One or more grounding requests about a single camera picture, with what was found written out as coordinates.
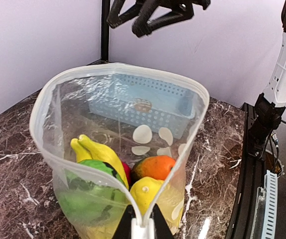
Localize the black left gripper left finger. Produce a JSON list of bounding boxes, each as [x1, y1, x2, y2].
[[112, 205, 136, 239]]

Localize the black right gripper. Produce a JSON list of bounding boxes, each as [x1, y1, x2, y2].
[[107, 0, 211, 38]]

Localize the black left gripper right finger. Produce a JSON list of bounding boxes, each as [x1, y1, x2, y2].
[[151, 204, 174, 239]]

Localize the yellow toy pepper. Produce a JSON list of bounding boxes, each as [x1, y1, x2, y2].
[[130, 177, 184, 227]]

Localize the green toy cabbage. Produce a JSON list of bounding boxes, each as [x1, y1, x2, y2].
[[54, 170, 129, 226]]

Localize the red toy apple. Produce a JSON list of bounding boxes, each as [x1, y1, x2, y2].
[[122, 162, 131, 186]]

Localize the orange green toy mango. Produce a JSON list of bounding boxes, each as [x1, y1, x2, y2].
[[131, 155, 176, 183]]

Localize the light blue perforated basket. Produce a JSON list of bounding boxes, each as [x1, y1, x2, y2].
[[87, 74, 195, 139]]

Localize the yellow toy banana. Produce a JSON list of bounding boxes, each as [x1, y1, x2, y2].
[[70, 134, 129, 189]]

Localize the clear dotted zip top bag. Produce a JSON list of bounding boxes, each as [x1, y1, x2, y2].
[[29, 63, 209, 239]]

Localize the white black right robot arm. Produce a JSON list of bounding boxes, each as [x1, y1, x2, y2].
[[107, 0, 286, 157]]

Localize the black right corner post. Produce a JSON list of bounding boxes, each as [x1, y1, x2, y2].
[[101, 0, 111, 62]]

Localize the light blue cable duct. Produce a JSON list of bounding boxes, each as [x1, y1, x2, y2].
[[261, 170, 278, 239]]

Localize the black front rail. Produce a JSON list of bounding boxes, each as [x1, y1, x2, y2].
[[225, 102, 286, 239]]

